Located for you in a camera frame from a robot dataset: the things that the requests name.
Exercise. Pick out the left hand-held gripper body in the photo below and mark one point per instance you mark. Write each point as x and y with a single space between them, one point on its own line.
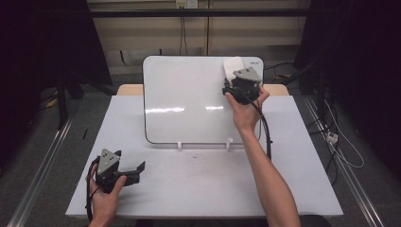
106 165

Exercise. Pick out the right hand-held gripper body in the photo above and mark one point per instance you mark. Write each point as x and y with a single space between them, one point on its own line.
247 85

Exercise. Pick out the white whiteboard eraser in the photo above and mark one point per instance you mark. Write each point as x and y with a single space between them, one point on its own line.
231 67

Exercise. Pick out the white whiteboard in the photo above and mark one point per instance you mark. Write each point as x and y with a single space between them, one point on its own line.
183 119

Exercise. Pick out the person's right hand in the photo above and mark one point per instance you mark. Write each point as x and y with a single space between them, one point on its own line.
247 116

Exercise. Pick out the person's left hand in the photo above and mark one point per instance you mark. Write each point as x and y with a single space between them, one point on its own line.
102 205

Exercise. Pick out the black pen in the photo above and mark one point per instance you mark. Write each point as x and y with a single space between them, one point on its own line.
84 134

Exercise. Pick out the white whiteboard support clip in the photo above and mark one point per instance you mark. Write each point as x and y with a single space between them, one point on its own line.
179 145
229 143

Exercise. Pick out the wooden table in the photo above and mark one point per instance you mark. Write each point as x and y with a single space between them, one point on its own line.
130 90

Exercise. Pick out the black metal stand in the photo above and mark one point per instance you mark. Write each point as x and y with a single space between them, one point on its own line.
62 104

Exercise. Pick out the white power strip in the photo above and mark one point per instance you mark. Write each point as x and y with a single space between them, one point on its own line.
331 137

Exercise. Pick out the black horizontal bar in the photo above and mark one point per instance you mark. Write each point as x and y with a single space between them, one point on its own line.
142 13

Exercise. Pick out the dark curtain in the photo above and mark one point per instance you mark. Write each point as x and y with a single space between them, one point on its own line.
44 47
362 63

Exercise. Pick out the metal floor rail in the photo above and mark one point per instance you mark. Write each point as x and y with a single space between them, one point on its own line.
41 170
353 183

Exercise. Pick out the white wall socket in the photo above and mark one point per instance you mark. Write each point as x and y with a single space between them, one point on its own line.
186 3

